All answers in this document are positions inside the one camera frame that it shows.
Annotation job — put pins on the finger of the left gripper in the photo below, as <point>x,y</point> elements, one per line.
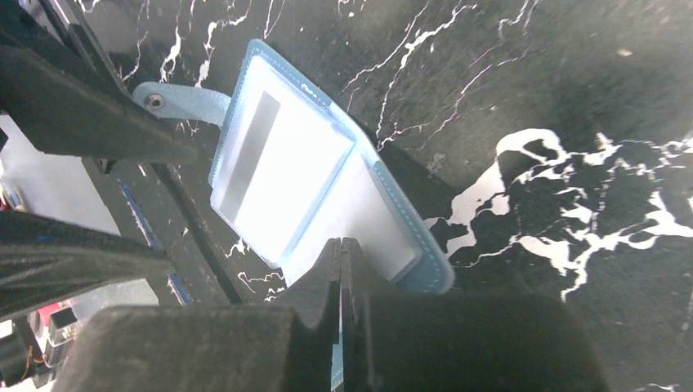
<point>44,261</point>
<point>62,115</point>

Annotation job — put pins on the blue leather card holder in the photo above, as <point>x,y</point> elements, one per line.
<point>363,201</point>

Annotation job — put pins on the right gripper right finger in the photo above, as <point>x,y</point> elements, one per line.
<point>408,341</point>

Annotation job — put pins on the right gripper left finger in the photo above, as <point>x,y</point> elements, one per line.
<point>284,345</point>

